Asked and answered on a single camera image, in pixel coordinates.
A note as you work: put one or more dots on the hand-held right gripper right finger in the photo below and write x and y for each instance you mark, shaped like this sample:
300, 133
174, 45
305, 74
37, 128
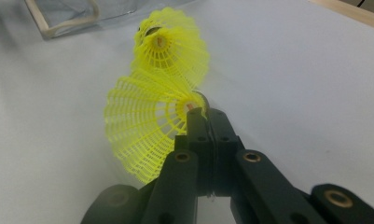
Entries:
225, 140

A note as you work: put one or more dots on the clear plastic bag beige trim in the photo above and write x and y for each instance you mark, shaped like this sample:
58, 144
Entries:
82, 12

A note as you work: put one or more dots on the yellow shuttlecock white cork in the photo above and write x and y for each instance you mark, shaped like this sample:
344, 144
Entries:
163, 81
135, 130

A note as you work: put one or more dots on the yellow shuttlecock dark cork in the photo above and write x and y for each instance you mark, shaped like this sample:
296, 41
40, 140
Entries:
175, 53

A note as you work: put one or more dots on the white table cover sheet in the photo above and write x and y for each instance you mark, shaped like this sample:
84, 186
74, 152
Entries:
299, 93

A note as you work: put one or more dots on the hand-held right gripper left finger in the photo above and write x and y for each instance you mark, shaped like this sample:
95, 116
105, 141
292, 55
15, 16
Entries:
198, 140

